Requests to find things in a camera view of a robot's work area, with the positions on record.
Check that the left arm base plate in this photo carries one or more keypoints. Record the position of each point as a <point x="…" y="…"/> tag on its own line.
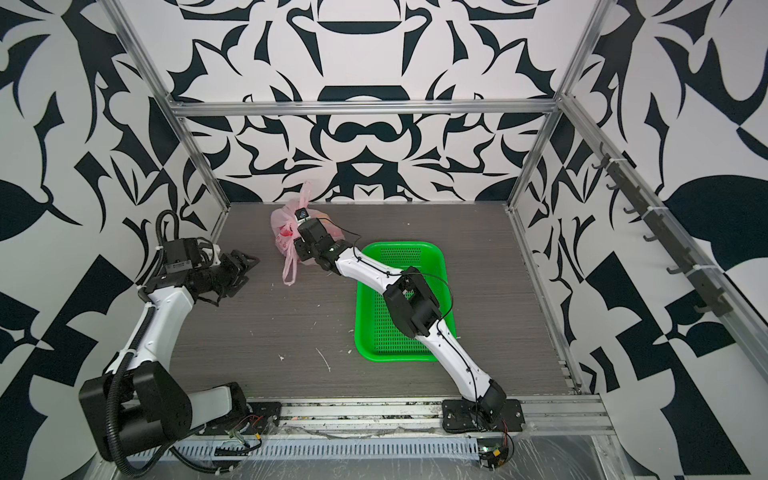
<point x="261" y="417"/>

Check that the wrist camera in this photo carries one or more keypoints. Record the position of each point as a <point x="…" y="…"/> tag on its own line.
<point x="184" y="257"/>
<point x="310" y="228"/>

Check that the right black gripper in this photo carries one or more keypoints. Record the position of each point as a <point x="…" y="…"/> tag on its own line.
<point x="299" y="249"/>

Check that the black wall hook rail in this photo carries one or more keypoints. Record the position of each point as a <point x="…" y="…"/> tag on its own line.
<point x="663" y="229"/>

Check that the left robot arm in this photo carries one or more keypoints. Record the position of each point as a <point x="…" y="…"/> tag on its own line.
<point x="136" y="404"/>

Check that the pink plastic bag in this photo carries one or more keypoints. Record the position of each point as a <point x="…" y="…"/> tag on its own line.
<point x="284" y="226"/>

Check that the white slotted cable duct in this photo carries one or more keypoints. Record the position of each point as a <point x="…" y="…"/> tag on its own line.
<point x="461" y="448"/>

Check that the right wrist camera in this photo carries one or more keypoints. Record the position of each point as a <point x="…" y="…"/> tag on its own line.
<point x="310" y="228"/>

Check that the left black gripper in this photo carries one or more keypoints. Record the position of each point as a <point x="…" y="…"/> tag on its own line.
<point x="240" y="269"/>

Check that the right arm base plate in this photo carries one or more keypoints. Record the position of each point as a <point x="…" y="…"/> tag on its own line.
<point x="460" y="416"/>

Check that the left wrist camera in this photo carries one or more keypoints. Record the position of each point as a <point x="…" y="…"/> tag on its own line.
<point x="184" y="257"/>

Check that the small circuit board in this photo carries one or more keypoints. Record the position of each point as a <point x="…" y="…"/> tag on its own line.
<point x="492" y="457"/>

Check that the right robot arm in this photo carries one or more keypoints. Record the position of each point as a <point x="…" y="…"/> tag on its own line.
<point x="414" y="310"/>

